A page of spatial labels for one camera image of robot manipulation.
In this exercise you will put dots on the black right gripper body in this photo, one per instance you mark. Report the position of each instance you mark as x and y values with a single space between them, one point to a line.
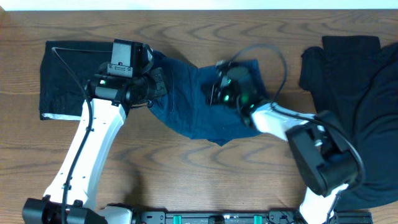
223 97

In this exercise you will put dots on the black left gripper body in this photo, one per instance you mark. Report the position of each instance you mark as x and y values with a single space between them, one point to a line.
152 86

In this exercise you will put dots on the dark blue shorts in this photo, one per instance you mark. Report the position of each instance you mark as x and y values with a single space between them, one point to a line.
184 107

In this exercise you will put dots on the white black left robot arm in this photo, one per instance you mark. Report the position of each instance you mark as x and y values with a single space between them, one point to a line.
71 197

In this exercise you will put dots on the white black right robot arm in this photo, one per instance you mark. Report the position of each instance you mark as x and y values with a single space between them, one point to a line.
327 162

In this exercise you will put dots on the folded black garment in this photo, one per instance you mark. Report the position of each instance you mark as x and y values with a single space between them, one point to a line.
60 96

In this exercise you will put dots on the black garment pile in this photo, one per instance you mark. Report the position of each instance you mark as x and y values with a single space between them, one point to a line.
356 78

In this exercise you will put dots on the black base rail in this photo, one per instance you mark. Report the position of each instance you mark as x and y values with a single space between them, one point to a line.
217 217

